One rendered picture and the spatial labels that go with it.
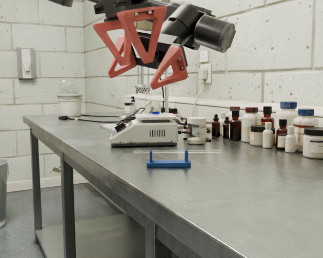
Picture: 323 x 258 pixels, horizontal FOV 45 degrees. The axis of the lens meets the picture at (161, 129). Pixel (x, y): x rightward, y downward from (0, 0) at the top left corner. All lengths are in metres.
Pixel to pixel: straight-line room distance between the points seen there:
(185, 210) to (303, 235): 0.17
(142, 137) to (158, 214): 0.53
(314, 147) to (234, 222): 0.51
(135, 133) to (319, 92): 0.56
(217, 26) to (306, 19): 0.61
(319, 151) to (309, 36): 0.42
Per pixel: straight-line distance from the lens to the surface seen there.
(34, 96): 3.53
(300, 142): 1.10
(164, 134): 1.13
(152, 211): 0.66
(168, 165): 0.87
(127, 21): 0.53
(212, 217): 0.56
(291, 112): 1.17
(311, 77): 1.28
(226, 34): 0.74
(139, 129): 1.13
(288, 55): 1.35
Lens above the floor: 0.94
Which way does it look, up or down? 7 degrees down
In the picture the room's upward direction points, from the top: straight up
